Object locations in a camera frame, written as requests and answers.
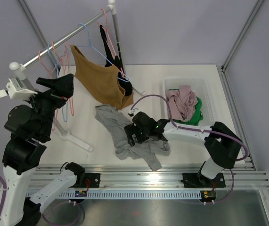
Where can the white slotted cable duct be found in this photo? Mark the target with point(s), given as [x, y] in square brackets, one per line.
[132, 194]

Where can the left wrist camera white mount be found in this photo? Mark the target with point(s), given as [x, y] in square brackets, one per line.
[16, 90]

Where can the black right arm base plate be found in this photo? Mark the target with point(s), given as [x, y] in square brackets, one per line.
[196, 180]

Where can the mauve pink tank top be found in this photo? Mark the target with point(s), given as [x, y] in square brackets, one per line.
[182, 102]

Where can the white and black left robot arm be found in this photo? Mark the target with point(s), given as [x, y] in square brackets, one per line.
[30, 126]

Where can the white plastic basket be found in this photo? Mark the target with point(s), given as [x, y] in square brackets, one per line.
[202, 90]

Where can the grey tank top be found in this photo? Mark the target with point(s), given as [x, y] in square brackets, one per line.
[115, 121]

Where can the black tank top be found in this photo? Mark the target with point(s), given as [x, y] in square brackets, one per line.
[127, 86]

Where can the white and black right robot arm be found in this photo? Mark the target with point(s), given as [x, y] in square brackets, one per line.
[222, 145]

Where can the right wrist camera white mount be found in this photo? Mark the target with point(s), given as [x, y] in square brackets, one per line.
[132, 112]

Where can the brown tank top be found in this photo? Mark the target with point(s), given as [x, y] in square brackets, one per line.
[101, 82]

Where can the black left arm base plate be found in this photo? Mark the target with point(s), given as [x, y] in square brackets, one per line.
[91, 179]

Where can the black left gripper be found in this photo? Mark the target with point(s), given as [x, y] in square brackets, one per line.
[63, 87]

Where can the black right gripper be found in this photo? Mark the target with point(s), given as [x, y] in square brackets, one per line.
[131, 129]

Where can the pink hanger under black top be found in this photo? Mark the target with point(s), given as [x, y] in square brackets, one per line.
[109, 40]

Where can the green tank top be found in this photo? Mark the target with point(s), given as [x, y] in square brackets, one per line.
[197, 117]

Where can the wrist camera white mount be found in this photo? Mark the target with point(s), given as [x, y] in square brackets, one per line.
[132, 112]
[16, 90]

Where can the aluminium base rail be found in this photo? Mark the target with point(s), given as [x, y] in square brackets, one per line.
[170, 176]

